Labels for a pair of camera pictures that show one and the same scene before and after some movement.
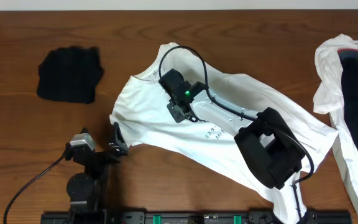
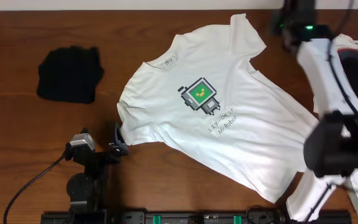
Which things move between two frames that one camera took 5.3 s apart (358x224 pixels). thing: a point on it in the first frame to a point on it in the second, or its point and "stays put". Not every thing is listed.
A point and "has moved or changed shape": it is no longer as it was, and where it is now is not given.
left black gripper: [101, 155] stays put
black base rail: [189, 217] stays put
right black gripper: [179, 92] to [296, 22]
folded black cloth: [69, 74] stays put
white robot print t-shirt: [139, 116] has moved or changed shape
